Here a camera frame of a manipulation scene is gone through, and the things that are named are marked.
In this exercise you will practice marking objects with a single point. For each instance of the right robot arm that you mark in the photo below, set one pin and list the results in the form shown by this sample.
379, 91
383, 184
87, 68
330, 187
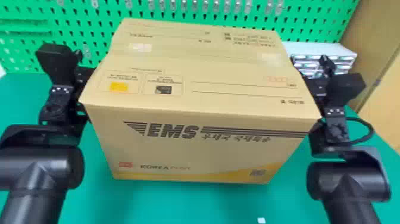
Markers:
347, 184

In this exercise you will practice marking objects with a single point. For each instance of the cardboard box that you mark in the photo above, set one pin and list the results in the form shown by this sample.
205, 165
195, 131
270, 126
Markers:
200, 103

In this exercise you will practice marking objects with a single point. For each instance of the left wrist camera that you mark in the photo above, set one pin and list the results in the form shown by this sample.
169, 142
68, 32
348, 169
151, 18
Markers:
57, 62

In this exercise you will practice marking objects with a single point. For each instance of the white drawer cabinet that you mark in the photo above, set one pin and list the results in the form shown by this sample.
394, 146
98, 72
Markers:
315, 58

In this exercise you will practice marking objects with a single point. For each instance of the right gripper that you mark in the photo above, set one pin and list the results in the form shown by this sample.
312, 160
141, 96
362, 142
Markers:
318, 90

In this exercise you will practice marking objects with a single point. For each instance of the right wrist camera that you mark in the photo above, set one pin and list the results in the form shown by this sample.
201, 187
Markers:
345, 87

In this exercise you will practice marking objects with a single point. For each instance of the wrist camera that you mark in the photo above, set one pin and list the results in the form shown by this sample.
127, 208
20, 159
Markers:
345, 87
57, 62

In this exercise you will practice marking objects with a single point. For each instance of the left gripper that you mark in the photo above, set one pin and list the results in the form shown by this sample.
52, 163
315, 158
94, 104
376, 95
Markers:
82, 78

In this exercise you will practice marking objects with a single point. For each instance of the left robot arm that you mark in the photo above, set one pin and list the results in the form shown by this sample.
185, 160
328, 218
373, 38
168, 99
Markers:
37, 169

